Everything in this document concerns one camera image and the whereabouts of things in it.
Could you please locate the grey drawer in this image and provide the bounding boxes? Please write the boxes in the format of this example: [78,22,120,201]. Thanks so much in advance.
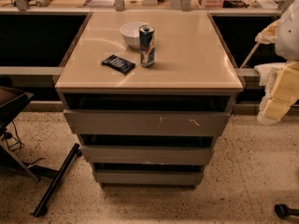
[64,109,230,136]
[93,171,204,186]
[81,146,212,165]

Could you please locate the black cable on floor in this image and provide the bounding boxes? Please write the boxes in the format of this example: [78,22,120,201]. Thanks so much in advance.
[2,121,26,152]

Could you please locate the grey top drawer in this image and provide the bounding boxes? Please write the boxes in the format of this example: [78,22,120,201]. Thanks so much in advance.
[64,109,230,136]

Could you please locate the white bowl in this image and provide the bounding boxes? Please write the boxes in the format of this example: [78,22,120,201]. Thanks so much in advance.
[121,21,145,49]

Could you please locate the dark blue snack packet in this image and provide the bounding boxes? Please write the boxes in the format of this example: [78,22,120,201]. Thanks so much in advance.
[101,55,135,75]

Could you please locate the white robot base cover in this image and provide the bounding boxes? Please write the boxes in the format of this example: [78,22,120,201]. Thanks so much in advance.
[254,63,284,86]

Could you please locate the grey bottom drawer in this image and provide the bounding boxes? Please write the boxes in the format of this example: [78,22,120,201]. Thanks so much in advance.
[93,171,204,186]

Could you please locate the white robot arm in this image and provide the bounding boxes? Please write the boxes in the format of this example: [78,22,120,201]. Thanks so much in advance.
[255,0,299,125]

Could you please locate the black metal stand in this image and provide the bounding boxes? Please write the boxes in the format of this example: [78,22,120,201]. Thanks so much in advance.
[0,85,83,218]

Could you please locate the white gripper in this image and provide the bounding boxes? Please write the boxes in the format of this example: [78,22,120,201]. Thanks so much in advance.
[255,21,299,125]

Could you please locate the white rod with tip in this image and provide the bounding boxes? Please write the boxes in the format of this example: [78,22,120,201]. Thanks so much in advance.
[239,42,260,68]

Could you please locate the blue silver drink can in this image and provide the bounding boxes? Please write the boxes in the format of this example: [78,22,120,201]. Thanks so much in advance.
[139,24,155,67]

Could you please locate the grey drawer cabinet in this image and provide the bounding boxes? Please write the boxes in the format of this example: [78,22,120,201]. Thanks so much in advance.
[55,10,243,174]

